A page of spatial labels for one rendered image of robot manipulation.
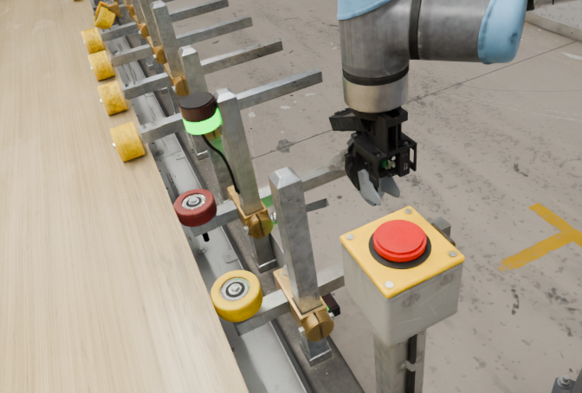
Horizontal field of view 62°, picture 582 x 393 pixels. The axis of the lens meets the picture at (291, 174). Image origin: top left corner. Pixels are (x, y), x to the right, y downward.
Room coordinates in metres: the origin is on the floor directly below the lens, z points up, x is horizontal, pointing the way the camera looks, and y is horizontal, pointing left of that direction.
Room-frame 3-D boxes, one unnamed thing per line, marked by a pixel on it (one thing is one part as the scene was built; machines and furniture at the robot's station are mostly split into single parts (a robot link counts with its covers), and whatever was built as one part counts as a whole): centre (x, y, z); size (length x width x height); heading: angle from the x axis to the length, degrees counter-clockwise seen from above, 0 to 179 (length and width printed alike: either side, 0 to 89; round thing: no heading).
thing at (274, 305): (0.57, -0.07, 0.82); 0.44 x 0.03 x 0.04; 109
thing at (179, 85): (1.23, 0.26, 0.95); 0.14 x 0.06 x 0.05; 19
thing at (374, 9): (0.60, -0.14, 1.26); 0.10 x 0.09 x 0.12; 62
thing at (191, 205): (0.74, 0.20, 0.85); 0.08 x 0.08 x 0.11
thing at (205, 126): (0.72, 0.13, 1.10); 0.06 x 0.06 x 0.02
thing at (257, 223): (0.76, 0.10, 0.85); 0.14 x 0.06 x 0.05; 19
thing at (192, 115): (0.72, 0.13, 1.12); 0.06 x 0.06 x 0.02
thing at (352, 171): (0.61, -0.11, 1.03); 0.05 x 0.02 x 0.09; 110
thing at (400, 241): (0.26, -0.07, 1.22); 0.04 x 0.04 x 0.02
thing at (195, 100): (0.72, 0.13, 1.03); 0.06 x 0.06 x 0.22; 19
